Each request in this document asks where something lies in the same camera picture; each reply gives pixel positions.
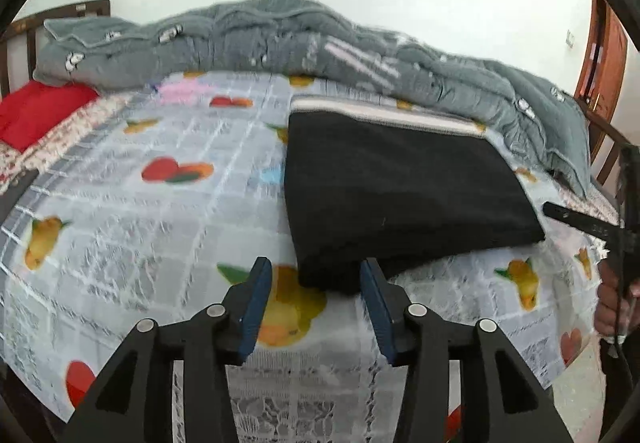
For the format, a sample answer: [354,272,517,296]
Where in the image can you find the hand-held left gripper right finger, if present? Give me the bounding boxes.
[359,257,576,443]

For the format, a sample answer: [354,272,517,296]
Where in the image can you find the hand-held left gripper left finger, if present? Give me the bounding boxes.
[62,256,274,443]

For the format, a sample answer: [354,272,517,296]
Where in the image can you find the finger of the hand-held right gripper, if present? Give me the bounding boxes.
[542,202,621,246]

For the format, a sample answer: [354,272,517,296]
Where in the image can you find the black pants with striped waistband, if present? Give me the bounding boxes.
[283,94,547,296]

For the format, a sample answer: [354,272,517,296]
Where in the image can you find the person's right hand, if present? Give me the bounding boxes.
[594,260,640,340]

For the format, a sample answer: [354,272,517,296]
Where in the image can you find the wooden bed footboard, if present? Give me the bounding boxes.
[574,93,638,189]

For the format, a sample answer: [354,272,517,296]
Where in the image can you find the fruit printed checked blanket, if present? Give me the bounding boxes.
[0,70,623,443]

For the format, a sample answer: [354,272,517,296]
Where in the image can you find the wooden door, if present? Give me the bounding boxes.
[572,0,632,124]

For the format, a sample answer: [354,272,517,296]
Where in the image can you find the floral bedsheet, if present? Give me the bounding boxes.
[0,90,146,194]

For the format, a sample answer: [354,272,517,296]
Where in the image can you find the dark grey smartphone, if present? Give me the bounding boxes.
[0,168,40,226]

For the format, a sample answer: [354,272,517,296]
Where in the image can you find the grey quilt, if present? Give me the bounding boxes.
[32,0,593,199]

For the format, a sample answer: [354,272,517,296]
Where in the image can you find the red pillow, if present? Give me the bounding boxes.
[0,80,100,151]

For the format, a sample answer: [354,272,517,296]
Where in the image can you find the wooden bed headboard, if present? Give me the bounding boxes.
[0,0,112,99]

